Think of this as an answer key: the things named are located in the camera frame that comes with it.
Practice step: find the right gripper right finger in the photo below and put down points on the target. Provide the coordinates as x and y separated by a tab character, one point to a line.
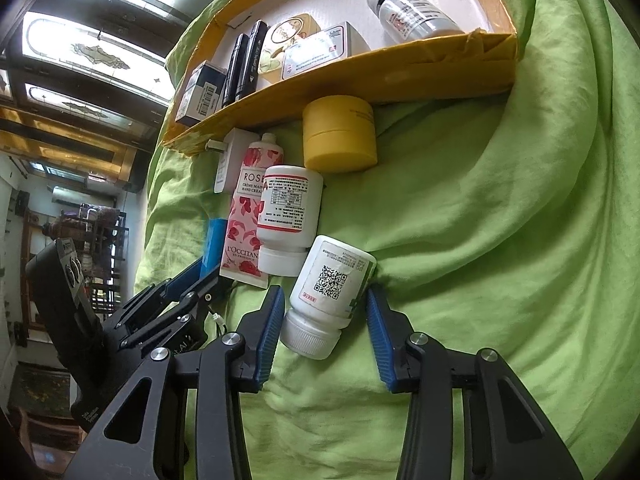
506	433

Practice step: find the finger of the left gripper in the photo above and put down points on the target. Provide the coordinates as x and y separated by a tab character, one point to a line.
147	305
199	295

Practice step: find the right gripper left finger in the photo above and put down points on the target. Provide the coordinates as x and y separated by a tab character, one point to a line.
140	435

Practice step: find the rose hand cream tube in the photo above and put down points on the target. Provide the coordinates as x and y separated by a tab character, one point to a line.
239	259

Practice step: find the blue battery pack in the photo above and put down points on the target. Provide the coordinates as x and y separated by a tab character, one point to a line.
214	245

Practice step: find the white bottle red label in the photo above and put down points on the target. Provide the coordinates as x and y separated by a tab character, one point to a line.
288	216

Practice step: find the white power adapter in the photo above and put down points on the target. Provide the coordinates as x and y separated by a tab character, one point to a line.
231	152

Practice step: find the white bottle QR label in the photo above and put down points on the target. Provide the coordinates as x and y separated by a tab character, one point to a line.
324	297

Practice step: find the blue white medicine box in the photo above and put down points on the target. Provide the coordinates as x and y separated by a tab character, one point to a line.
202	94

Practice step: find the black pen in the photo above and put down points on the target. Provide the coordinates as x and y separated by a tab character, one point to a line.
249	72
234	68

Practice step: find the yellow round jar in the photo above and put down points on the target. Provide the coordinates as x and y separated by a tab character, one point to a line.
339	135

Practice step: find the yellow cartoon timer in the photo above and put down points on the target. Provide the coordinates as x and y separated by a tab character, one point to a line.
278	39

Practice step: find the white red ointment box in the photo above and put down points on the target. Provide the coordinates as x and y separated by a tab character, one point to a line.
327	46

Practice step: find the grey white medicine bottle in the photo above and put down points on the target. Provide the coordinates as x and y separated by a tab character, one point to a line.
411	20

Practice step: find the yellow cardboard tray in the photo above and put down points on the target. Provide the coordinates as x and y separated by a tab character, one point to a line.
479	61

